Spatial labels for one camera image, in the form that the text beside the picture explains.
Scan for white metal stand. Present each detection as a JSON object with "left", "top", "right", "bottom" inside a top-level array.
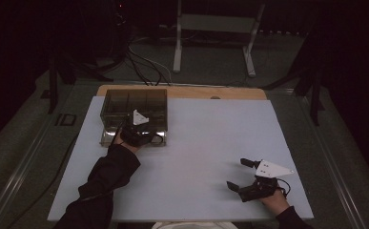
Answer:
[{"left": 172, "top": 0, "right": 266, "bottom": 78}]

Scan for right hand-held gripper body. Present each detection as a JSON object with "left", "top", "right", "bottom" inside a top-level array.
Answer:
[{"left": 237, "top": 159, "right": 296, "bottom": 203}]

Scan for black stand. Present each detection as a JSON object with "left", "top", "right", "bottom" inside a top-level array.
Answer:
[
  {"left": 46, "top": 53, "right": 114, "bottom": 115},
  {"left": 261, "top": 60, "right": 328, "bottom": 127}
]

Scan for person's right hand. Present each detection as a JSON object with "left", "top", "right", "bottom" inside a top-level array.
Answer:
[{"left": 258, "top": 189, "right": 291, "bottom": 218}]

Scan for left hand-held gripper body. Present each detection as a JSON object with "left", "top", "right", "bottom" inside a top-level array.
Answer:
[{"left": 118, "top": 109, "right": 165, "bottom": 148}]

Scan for black floor cables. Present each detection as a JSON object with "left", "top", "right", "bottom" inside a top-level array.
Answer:
[{"left": 124, "top": 34, "right": 174, "bottom": 87}]

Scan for wooden table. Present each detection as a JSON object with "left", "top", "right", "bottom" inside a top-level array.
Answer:
[{"left": 95, "top": 84, "right": 268, "bottom": 101}]

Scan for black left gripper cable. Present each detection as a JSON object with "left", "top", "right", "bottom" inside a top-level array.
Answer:
[{"left": 109, "top": 114, "right": 133, "bottom": 147}]

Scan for small black floor frame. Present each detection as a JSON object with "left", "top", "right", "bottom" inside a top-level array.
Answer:
[{"left": 55, "top": 113, "right": 77, "bottom": 127}]

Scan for clear plastic drawer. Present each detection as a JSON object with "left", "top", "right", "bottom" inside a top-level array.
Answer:
[{"left": 100, "top": 126, "right": 168, "bottom": 148}]

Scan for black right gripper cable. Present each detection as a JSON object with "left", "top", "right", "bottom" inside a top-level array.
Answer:
[{"left": 277, "top": 177, "right": 292, "bottom": 197}]

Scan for metal floor rail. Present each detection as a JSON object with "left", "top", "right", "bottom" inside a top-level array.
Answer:
[
  {"left": 267, "top": 89, "right": 369, "bottom": 229},
  {"left": 0, "top": 92, "right": 90, "bottom": 229}
]

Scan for person's left hand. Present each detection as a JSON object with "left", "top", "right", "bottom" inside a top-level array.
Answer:
[{"left": 113, "top": 131, "right": 143, "bottom": 156}]

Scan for smoky clear drawer organizer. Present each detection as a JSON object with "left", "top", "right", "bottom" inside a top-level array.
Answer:
[{"left": 99, "top": 88, "right": 169, "bottom": 135}]

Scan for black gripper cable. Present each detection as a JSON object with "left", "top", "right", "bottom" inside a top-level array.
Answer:
[
  {"left": 277, "top": 177, "right": 292, "bottom": 197},
  {"left": 109, "top": 114, "right": 133, "bottom": 147}
]

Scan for white table mat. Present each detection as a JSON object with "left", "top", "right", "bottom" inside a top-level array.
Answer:
[{"left": 47, "top": 95, "right": 315, "bottom": 222}]

